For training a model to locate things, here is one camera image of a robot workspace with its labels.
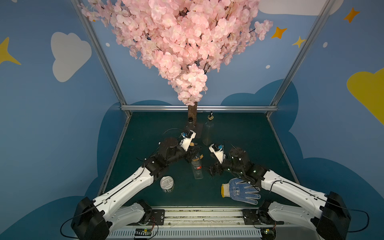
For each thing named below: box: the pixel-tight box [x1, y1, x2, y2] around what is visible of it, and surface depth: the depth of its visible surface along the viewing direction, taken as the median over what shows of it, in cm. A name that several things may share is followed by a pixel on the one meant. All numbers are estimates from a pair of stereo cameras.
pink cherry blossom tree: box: [79, 0, 274, 123], surface depth 48 cm
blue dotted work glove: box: [221, 177, 261, 205], surface depth 84 cm
